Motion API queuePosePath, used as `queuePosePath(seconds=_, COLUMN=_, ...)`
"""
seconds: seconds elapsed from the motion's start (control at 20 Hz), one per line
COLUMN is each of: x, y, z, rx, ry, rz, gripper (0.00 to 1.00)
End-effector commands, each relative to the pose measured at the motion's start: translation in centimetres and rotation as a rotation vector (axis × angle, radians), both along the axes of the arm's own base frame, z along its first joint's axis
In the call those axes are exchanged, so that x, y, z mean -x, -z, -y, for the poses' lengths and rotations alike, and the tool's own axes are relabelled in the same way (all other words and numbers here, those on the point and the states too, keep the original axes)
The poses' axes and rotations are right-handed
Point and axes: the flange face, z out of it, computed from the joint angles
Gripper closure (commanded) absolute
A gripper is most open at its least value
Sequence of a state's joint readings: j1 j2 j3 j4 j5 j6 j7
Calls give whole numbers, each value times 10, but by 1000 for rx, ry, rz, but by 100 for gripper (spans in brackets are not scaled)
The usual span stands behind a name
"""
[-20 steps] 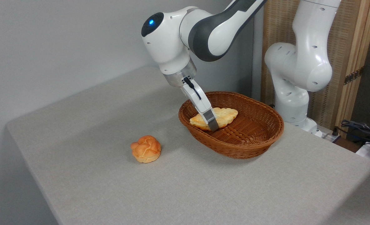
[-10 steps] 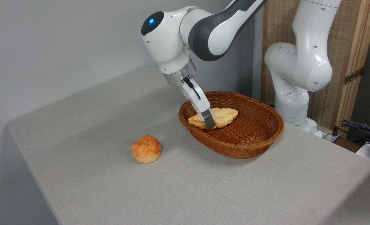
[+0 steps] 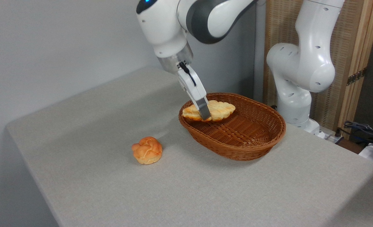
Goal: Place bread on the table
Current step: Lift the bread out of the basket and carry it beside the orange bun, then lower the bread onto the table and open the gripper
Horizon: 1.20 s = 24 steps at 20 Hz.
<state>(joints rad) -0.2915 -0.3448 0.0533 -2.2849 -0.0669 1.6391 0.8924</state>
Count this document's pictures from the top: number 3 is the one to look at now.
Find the brown oval wicker basket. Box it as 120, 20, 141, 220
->
178, 92, 286, 161

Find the wooden woven folding screen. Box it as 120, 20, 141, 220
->
263, 0, 373, 131

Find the grey tablecloth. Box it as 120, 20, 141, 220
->
6, 67, 373, 227

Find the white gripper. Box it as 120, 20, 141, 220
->
177, 64, 212, 122

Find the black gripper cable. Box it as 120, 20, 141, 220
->
179, 62, 197, 87

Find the round orange bread bun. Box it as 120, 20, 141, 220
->
131, 137, 163, 165

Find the metal screen hinge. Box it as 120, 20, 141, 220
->
347, 68, 367, 86

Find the pale braided bread loaf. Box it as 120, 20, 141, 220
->
182, 100, 236, 122

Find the dark cable bundle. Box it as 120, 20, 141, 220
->
342, 121, 373, 149

